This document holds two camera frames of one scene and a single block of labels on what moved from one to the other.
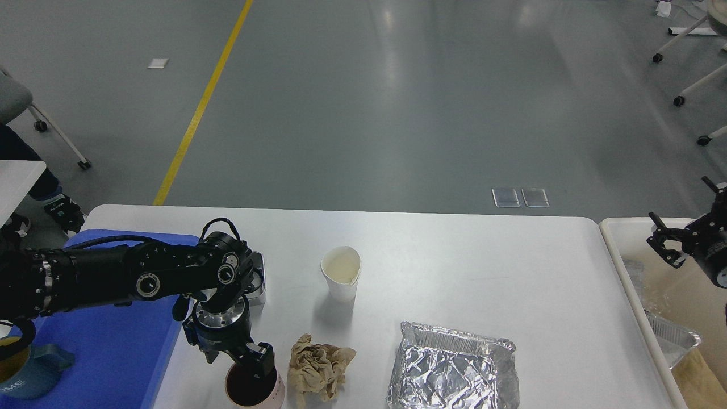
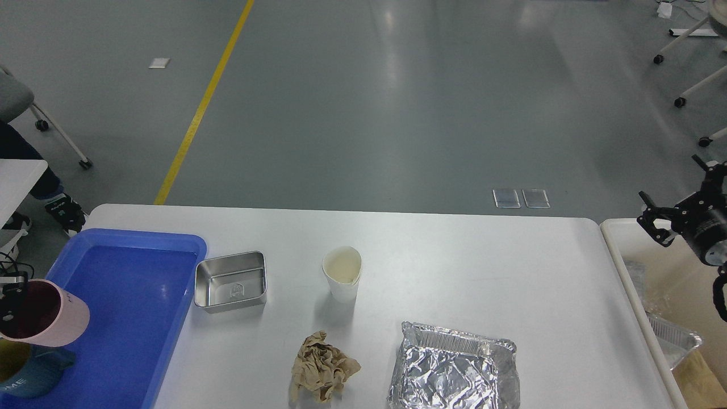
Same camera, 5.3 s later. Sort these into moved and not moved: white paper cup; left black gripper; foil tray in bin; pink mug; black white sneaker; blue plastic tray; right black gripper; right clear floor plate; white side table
Moved: left black gripper; pink mug; right black gripper
Not moved: white side table; blue plastic tray; right clear floor plate; black white sneaker; foil tray in bin; white paper cup
